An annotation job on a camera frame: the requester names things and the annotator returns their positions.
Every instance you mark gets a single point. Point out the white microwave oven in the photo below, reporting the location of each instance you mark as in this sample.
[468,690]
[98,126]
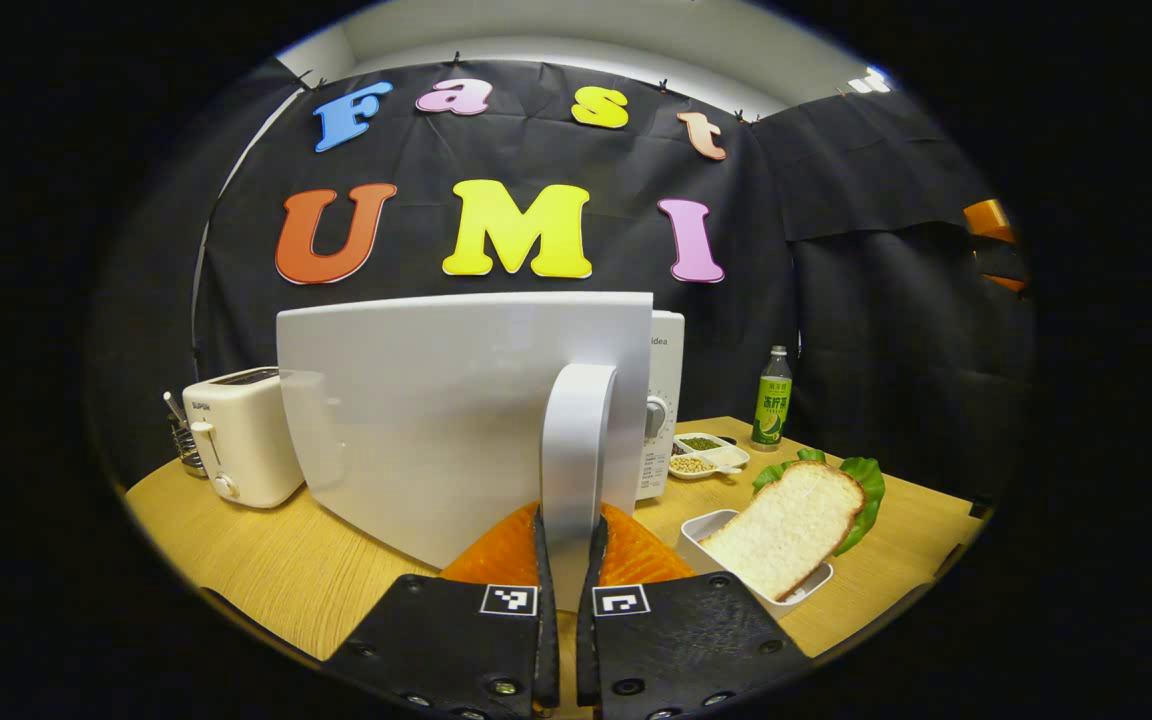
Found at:
[436,420]

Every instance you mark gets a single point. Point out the green drink bottle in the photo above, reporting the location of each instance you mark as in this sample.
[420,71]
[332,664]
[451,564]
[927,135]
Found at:
[772,405]

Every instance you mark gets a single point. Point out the white rectangular tray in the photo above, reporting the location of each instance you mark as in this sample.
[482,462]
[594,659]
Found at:
[704,530]

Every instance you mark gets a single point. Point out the white divided dish with beans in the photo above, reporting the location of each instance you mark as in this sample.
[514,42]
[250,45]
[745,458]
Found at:
[706,458]

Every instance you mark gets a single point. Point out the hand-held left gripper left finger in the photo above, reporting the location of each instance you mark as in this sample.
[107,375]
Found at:
[546,650]

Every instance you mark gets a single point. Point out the black backdrop cloth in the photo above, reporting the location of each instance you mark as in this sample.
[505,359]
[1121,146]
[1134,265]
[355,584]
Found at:
[836,300]

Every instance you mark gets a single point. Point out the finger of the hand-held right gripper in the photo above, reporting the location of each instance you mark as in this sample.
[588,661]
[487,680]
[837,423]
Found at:
[986,218]

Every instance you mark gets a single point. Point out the small ceiling light panel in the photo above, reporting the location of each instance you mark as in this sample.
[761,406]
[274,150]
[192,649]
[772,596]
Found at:
[871,82]

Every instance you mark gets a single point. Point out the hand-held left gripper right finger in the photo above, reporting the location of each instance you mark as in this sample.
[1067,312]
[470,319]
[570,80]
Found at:
[586,650]

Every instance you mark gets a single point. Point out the green lettuce leaf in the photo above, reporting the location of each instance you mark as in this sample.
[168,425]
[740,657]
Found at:
[866,490]

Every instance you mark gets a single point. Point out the white bread slice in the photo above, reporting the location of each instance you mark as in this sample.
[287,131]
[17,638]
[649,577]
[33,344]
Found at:
[786,530]

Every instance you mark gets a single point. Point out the white toaster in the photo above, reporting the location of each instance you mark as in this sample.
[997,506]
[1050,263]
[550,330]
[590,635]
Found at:
[246,440]

